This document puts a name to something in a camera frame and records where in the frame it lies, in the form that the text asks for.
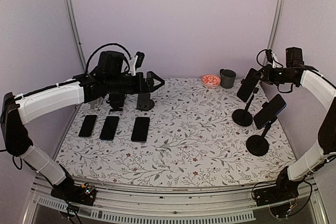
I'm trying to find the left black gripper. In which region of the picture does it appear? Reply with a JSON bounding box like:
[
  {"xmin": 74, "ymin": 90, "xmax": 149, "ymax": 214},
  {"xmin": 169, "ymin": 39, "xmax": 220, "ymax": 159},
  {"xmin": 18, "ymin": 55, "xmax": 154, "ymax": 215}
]
[{"xmin": 106, "ymin": 70, "xmax": 165, "ymax": 95}]

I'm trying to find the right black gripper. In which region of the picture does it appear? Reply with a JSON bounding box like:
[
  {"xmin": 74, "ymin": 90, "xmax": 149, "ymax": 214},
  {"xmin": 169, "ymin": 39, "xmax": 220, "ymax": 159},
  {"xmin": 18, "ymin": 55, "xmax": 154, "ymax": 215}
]
[{"xmin": 253, "ymin": 63, "xmax": 296, "ymax": 86}]

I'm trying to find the black round base phone stand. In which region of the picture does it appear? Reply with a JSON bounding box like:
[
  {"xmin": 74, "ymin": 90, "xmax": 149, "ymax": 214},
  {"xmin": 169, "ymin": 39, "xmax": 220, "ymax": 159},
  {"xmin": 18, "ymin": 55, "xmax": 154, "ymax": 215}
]
[{"xmin": 136, "ymin": 93, "xmax": 154, "ymax": 111}]

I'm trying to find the black folding phone stand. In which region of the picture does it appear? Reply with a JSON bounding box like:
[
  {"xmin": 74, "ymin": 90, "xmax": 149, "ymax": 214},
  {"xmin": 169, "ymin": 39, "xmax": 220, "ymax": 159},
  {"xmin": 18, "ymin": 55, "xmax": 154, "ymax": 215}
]
[{"xmin": 107, "ymin": 93, "xmax": 126, "ymax": 112}]

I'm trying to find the white phone stand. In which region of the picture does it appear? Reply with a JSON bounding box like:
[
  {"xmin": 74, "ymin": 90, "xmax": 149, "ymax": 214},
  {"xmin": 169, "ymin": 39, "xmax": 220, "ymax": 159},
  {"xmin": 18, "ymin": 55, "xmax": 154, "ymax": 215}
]
[{"xmin": 88, "ymin": 97, "xmax": 103, "ymax": 110}]

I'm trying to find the black phone blue edge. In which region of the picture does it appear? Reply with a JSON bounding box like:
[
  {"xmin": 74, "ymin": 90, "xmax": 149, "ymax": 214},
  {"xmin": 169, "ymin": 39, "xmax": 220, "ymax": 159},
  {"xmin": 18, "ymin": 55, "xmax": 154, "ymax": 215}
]
[{"xmin": 99, "ymin": 116, "xmax": 119, "ymax": 141}]

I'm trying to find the black phone silver edge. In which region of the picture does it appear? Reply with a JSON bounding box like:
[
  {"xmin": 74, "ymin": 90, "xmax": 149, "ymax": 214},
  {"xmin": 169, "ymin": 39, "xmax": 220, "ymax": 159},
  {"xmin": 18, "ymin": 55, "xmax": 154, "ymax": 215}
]
[{"xmin": 78, "ymin": 115, "xmax": 97, "ymax": 137}]

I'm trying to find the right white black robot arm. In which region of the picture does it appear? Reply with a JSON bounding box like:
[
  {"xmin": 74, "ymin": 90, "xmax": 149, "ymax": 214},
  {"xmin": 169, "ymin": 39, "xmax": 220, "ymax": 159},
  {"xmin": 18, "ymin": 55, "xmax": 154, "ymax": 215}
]
[{"xmin": 258, "ymin": 47, "xmax": 335, "ymax": 201}]

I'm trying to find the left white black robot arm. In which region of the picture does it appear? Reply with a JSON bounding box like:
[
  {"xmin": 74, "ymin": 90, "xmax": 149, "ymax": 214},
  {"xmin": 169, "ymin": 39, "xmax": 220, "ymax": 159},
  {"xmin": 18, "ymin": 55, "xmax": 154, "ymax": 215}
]
[{"xmin": 1, "ymin": 51, "xmax": 165, "ymax": 200}]

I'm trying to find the black blue phone on tall stand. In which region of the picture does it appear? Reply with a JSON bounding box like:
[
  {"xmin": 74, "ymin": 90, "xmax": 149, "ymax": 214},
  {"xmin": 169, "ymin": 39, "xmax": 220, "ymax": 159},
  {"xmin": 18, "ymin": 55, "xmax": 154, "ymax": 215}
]
[{"xmin": 253, "ymin": 94, "xmax": 287, "ymax": 130}]

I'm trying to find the black tall round-base stand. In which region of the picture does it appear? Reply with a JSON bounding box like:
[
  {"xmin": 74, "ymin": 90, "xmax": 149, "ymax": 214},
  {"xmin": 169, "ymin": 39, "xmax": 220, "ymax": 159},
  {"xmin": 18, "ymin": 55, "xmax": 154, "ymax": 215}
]
[{"xmin": 246, "ymin": 118, "xmax": 276, "ymax": 157}]

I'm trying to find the dark grey mug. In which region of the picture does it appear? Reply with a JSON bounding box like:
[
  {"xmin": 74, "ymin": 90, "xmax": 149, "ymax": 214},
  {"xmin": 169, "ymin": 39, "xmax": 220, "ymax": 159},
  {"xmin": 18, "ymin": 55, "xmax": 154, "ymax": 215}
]
[{"xmin": 219, "ymin": 69, "xmax": 236, "ymax": 89}]

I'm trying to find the red white patterned bowl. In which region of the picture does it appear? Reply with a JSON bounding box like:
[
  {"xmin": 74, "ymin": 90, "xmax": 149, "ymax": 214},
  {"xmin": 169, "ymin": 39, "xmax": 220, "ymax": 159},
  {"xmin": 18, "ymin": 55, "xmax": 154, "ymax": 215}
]
[{"xmin": 201, "ymin": 74, "xmax": 220, "ymax": 88}]

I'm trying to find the floral patterned table mat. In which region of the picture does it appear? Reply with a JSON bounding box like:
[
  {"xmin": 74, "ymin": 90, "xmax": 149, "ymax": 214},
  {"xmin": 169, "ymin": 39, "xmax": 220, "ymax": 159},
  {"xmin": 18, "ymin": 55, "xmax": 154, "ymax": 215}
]
[{"xmin": 56, "ymin": 79, "xmax": 296, "ymax": 187}]

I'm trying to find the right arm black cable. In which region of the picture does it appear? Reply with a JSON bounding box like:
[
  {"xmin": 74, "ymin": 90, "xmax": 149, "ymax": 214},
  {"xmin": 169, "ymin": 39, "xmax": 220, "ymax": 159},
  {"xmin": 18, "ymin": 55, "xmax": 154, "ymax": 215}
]
[{"xmin": 256, "ymin": 48, "xmax": 295, "ymax": 94}]

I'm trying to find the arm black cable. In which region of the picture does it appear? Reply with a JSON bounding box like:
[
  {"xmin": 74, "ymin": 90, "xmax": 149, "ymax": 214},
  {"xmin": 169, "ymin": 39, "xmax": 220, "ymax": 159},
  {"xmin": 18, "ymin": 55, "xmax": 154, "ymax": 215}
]
[
  {"xmin": 256, "ymin": 48, "xmax": 295, "ymax": 94},
  {"xmin": 86, "ymin": 42, "xmax": 132, "ymax": 74}
]

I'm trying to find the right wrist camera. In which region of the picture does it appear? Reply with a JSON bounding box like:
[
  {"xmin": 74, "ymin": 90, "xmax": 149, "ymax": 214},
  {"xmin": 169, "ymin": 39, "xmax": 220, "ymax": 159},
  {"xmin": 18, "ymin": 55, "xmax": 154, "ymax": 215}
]
[{"xmin": 265, "ymin": 49, "xmax": 284, "ymax": 68}]

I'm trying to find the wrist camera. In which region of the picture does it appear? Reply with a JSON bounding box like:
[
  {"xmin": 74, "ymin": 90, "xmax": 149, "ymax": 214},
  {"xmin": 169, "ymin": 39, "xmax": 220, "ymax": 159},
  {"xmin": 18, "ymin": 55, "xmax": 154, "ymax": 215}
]
[
  {"xmin": 265, "ymin": 49, "xmax": 284, "ymax": 68},
  {"xmin": 130, "ymin": 51, "xmax": 145, "ymax": 76}
]

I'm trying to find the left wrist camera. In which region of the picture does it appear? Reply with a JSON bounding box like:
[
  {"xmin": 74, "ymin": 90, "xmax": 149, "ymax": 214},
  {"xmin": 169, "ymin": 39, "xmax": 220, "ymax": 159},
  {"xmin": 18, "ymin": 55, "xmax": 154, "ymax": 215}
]
[{"xmin": 130, "ymin": 51, "xmax": 145, "ymax": 76}]

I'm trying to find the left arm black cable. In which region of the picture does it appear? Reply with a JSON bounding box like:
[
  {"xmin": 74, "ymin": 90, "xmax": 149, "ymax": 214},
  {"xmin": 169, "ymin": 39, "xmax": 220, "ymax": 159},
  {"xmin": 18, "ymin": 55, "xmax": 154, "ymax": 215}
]
[{"xmin": 86, "ymin": 42, "xmax": 132, "ymax": 74}]

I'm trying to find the right aluminium frame post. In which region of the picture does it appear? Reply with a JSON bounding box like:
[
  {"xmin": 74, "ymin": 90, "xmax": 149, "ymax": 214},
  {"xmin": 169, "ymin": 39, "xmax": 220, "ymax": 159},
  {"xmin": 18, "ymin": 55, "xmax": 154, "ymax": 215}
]
[{"xmin": 267, "ymin": 0, "xmax": 285, "ymax": 49}]

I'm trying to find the aluminium frame post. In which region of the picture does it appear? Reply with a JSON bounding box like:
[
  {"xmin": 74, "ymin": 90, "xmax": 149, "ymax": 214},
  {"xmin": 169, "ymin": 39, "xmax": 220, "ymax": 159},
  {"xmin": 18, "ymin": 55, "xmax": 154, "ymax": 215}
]
[
  {"xmin": 65, "ymin": 0, "xmax": 86, "ymax": 71},
  {"xmin": 267, "ymin": 0, "xmax": 285, "ymax": 49}
]

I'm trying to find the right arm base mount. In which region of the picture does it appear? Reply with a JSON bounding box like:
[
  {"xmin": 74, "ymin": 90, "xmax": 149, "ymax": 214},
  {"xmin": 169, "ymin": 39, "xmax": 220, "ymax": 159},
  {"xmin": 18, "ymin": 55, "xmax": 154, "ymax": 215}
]
[{"xmin": 251, "ymin": 167, "xmax": 313, "ymax": 219}]

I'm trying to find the left aluminium frame post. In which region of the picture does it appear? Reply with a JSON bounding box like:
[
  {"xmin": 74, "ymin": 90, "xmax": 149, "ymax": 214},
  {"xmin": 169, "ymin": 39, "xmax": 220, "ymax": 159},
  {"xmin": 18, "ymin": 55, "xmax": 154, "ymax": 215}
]
[{"xmin": 65, "ymin": 0, "xmax": 86, "ymax": 71}]

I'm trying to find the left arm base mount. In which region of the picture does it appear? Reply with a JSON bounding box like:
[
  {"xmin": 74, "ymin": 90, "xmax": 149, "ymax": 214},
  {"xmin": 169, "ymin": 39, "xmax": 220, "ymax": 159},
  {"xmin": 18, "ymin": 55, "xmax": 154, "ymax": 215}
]
[{"xmin": 50, "ymin": 179, "xmax": 97, "ymax": 206}]

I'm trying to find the front aluminium rail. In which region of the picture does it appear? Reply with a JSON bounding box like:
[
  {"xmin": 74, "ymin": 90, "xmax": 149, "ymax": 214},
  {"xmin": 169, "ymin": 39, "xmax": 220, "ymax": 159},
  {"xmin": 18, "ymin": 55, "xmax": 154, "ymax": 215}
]
[{"xmin": 23, "ymin": 176, "xmax": 328, "ymax": 223}]

